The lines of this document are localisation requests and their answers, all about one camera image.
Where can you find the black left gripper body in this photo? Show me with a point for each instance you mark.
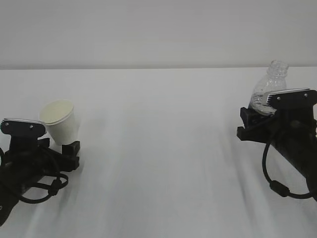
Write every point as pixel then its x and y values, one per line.
pixel 29 157

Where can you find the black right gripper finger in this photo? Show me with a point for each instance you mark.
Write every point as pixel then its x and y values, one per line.
pixel 251 118

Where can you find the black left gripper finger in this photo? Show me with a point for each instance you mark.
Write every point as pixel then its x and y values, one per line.
pixel 71 150

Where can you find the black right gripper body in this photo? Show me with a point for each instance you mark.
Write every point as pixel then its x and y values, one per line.
pixel 298 124

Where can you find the white paper cup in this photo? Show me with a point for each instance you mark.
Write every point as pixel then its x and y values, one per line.
pixel 60 121

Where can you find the clear water bottle green label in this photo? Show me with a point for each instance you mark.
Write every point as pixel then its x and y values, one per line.
pixel 274 80

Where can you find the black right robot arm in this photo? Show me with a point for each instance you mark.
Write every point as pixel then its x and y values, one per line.
pixel 302 158

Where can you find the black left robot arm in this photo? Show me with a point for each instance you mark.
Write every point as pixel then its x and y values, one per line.
pixel 33 190

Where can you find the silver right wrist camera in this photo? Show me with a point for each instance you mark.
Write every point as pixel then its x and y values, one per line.
pixel 290 98

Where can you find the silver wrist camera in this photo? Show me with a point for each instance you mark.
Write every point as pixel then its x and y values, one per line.
pixel 22 128
pixel 290 98

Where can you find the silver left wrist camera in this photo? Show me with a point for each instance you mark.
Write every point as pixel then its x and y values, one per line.
pixel 22 128

